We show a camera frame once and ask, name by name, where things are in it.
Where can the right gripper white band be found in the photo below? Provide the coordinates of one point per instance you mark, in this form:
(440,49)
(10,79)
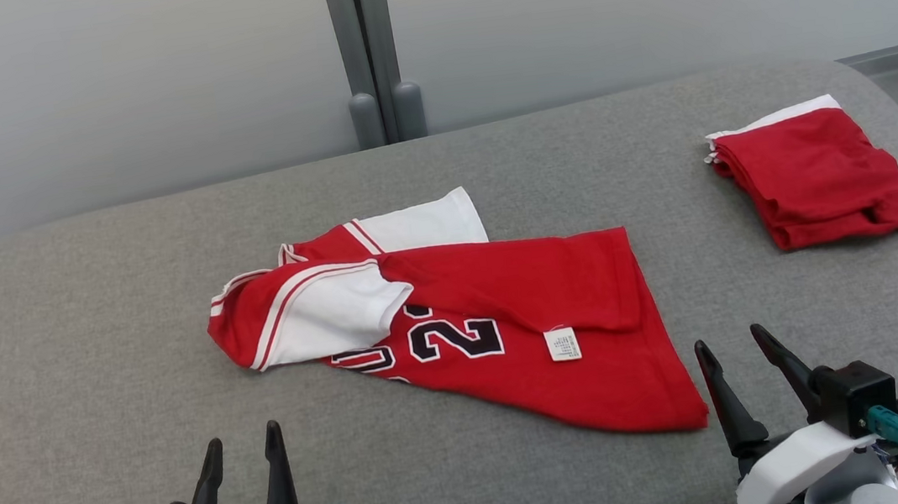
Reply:
(796,474)

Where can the red Bulls 23 shorts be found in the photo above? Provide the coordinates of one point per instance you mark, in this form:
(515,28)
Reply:
(821,176)

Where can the red white basketball jersey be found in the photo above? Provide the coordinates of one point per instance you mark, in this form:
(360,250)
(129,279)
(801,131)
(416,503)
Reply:
(521,294)

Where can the grey fabric sofa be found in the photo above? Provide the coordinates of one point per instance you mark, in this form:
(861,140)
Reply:
(90,369)

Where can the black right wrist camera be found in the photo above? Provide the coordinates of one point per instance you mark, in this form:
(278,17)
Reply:
(854,392)

